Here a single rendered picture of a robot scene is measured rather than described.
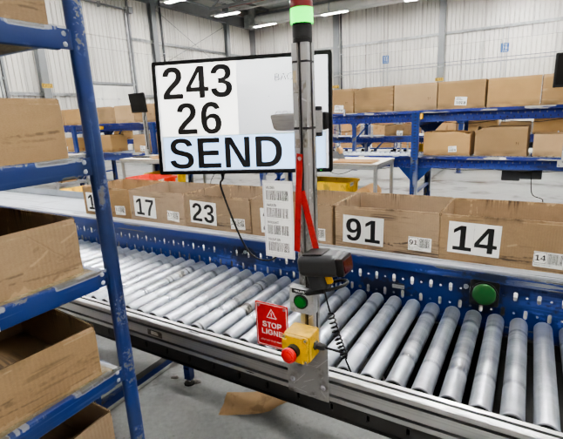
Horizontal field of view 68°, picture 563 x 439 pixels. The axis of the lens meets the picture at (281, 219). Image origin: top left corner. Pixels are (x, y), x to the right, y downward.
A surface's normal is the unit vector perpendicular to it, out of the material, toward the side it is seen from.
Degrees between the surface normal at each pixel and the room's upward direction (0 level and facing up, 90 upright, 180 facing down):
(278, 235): 90
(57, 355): 90
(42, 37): 90
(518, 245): 91
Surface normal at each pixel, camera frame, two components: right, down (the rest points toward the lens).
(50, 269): 0.87, 0.11
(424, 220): -0.49, 0.23
